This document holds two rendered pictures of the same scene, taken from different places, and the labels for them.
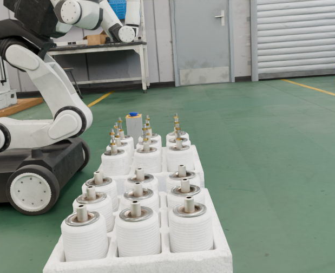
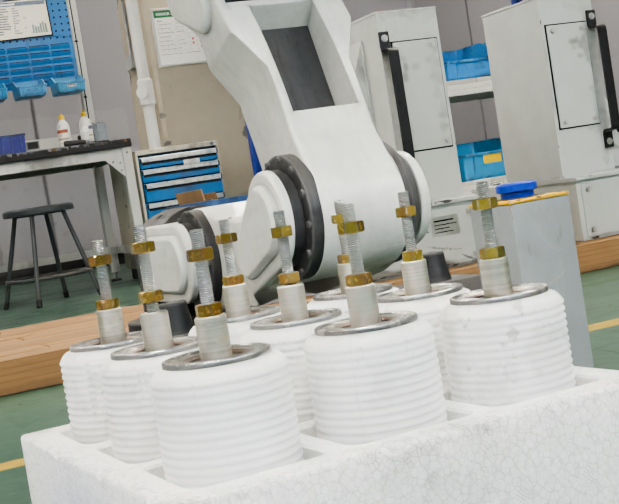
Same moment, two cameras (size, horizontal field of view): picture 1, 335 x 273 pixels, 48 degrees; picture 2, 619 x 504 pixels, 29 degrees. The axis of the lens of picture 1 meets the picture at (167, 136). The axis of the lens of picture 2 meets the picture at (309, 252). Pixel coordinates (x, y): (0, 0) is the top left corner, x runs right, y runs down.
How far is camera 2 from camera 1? 1.32 m
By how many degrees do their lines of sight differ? 63
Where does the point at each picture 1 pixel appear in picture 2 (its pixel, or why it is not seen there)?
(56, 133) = (247, 257)
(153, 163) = (127, 415)
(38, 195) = not seen: hidden behind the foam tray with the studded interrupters
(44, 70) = (220, 28)
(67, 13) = not seen: outside the picture
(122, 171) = (89, 427)
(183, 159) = (166, 418)
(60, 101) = (272, 137)
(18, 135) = not seen: hidden behind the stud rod
